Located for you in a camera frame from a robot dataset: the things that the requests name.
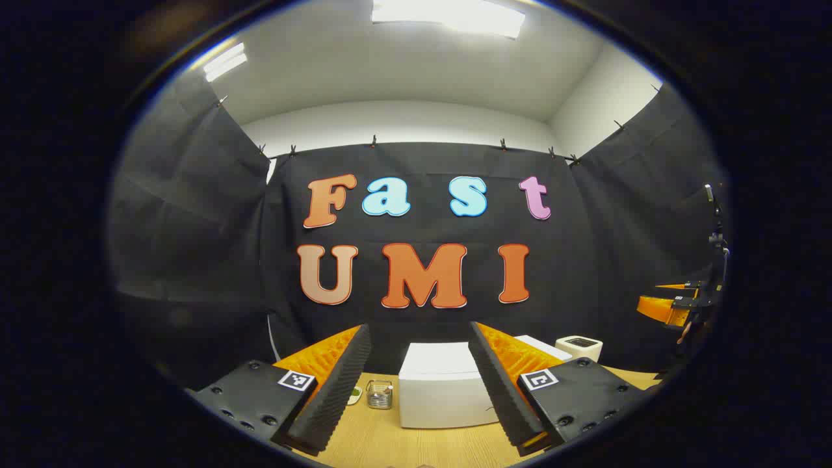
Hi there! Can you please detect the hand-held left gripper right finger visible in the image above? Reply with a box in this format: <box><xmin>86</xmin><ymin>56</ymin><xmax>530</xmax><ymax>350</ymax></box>
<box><xmin>468</xmin><ymin>321</ymin><xmax>654</xmax><ymax>458</ymax></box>

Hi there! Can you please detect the white microwave oven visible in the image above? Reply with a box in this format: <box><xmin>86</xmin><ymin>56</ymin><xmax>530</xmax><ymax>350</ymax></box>
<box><xmin>398</xmin><ymin>335</ymin><xmax>573</xmax><ymax>429</ymax></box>

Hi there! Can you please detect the ceiling light panel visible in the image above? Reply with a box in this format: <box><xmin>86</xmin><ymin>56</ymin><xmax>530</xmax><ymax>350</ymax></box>
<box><xmin>372</xmin><ymin>0</ymin><xmax>526</xmax><ymax>39</ymax></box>
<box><xmin>203</xmin><ymin>43</ymin><xmax>248</xmax><ymax>83</ymax></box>

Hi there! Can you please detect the small glass jar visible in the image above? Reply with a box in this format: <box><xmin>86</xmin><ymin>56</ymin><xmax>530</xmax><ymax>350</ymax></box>
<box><xmin>365</xmin><ymin>380</ymin><xmax>395</xmax><ymax>410</ymax></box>

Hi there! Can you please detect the white toaster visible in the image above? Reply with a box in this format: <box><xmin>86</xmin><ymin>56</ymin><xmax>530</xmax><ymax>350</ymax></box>
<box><xmin>556</xmin><ymin>336</ymin><xmax>604</xmax><ymax>363</ymax></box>

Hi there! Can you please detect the black backdrop cloth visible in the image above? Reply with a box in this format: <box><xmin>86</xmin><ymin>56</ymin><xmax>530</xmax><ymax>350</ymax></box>
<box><xmin>107</xmin><ymin>68</ymin><xmax>732</xmax><ymax>391</ymax></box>

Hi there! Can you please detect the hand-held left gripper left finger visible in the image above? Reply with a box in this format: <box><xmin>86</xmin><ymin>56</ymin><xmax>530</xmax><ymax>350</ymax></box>
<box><xmin>187</xmin><ymin>324</ymin><xmax>372</xmax><ymax>456</ymax></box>

